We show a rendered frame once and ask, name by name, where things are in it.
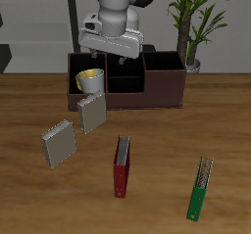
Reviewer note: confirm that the white-yellow mug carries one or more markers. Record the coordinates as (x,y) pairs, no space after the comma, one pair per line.
(91,80)

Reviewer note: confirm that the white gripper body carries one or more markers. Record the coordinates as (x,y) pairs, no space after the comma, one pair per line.
(111,43)

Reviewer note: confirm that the red book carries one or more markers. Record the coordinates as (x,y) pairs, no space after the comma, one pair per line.
(121,172)

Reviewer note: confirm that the grey-yellow book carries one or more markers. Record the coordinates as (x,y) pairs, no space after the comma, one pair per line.
(59,143)
(92,112)

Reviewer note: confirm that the green pot plant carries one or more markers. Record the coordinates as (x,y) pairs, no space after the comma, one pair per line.
(192,22)

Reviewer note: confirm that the dark brown desk caddy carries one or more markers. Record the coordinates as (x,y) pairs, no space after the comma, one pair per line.
(153,84)

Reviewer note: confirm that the grey wall shelf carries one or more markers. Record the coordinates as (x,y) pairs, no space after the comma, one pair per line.
(36,16)

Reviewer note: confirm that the green book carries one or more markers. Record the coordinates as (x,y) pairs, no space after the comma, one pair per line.
(198,195)

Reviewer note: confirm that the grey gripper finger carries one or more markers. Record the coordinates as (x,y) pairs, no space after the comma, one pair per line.
(122,60)
(93,53)

